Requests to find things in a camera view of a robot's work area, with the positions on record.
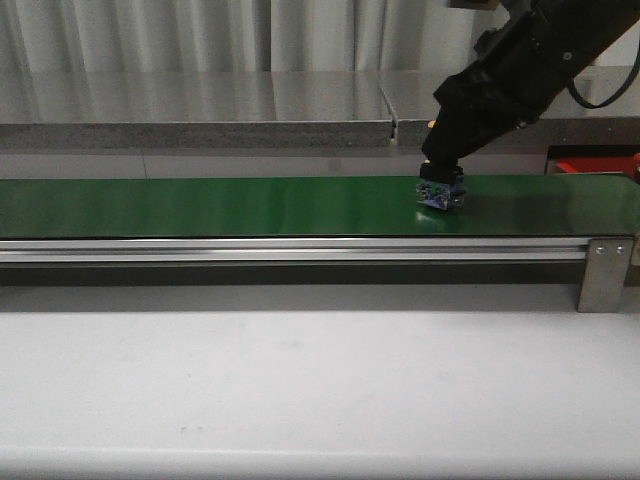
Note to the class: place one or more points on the grey stone counter slab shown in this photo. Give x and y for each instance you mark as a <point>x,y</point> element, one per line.
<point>178,110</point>

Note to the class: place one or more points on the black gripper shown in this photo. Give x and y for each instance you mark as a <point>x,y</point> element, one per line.
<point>520,69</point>

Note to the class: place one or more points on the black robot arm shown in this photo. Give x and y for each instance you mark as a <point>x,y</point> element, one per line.
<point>616,18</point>

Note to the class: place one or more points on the aluminium conveyor frame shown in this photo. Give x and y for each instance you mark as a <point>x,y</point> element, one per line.
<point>309,249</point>

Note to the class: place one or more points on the yellow button edge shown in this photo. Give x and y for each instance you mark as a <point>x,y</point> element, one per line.
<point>441,183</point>

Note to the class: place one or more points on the white pleated curtain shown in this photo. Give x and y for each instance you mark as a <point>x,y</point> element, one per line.
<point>238,36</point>

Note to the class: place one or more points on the steel conveyor support bracket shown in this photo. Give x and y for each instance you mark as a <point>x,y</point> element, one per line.
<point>606,267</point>

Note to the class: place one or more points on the red plastic tray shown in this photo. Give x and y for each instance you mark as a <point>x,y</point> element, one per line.
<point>600,164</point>

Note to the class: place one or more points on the green conveyor belt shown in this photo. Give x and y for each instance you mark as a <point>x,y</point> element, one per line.
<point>570,205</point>

